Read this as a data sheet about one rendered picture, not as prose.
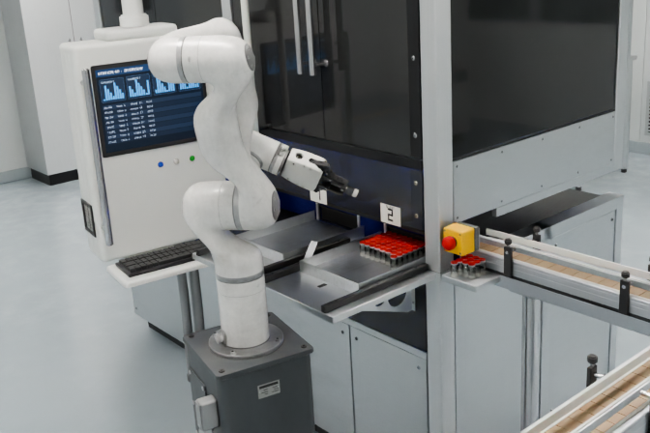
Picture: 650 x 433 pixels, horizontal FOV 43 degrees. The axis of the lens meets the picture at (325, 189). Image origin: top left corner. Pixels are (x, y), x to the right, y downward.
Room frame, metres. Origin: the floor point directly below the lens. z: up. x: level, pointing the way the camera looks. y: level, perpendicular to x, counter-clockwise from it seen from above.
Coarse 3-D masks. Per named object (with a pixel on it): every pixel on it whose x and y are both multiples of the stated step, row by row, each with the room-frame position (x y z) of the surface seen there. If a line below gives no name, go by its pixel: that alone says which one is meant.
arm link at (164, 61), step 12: (204, 24) 1.84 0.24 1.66; (216, 24) 1.85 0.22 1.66; (228, 24) 1.88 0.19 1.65; (168, 36) 1.77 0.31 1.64; (180, 36) 1.79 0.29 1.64; (240, 36) 1.90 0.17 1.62; (156, 48) 1.74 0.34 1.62; (168, 48) 1.73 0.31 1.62; (180, 48) 1.72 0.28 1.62; (156, 60) 1.73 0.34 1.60; (168, 60) 1.72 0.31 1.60; (180, 60) 1.71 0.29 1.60; (156, 72) 1.73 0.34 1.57; (168, 72) 1.72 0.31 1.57; (180, 72) 1.72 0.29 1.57
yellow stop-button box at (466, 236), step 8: (456, 224) 2.19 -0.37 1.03; (464, 224) 2.18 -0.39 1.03; (472, 224) 2.18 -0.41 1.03; (448, 232) 2.16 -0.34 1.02; (456, 232) 2.14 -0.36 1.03; (464, 232) 2.13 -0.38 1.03; (472, 232) 2.15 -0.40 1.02; (456, 240) 2.14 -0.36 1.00; (464, 240) 2.13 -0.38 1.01; (472, 240) 2.15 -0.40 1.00; (456, 248) 2.14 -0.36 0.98; (464, 248) 2.12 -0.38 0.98; (472, 248) 2.15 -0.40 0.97
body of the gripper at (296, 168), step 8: (288, 152) 2.07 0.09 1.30; (296, 152) 2.07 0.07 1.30; (304, 152) 2.07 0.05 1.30; (288, 160) 2.05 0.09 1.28; (296, 160) 2.05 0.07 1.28; (304, 160) 2.05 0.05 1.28; (320, 160) 2.06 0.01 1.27; (288, 168) 2.06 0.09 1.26; (296, 168) 2.05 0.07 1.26; (304, 168) 2.05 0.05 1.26; (312, 168) 2.04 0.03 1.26; (320, 168) 2.07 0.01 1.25; (288, 176) 2.08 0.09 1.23; (296, 176) 2.07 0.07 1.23; (304, 176) 2.06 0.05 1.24; (312, 176) 2.05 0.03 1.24; (320, 176) 2.05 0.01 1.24; (296, 184) 2.10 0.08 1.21; (304, 184) 2.08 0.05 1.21; (312, 184) 2.07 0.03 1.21
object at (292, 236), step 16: (288, 224) 2.68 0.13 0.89; (304, 224) 2.70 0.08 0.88; (320, 224) 2.69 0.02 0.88; (256, 240) 2.57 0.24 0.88; (272, 240) 2.56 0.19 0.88; (288, 240) 2.55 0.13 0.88; (304, 240) 2.54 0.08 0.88; (320, 240) 2.53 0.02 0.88; (336, 240) 2.48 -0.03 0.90; (272, 256) 2.38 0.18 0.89; (288, 256) 2.35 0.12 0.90
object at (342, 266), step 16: (320, 256) 2.33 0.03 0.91; (336, 256) 2.36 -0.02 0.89; (352, 256) 2.37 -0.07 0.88; (304, 272) 2.26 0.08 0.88; (320, 272) 2.20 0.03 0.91; (336, 272) 2.25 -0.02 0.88; (352, 272) 2.24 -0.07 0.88; (368, 272) 2.24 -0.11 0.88; (384, 272) 2.23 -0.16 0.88; (400, 272) 2.18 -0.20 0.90; (352, 288) 2.10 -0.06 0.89
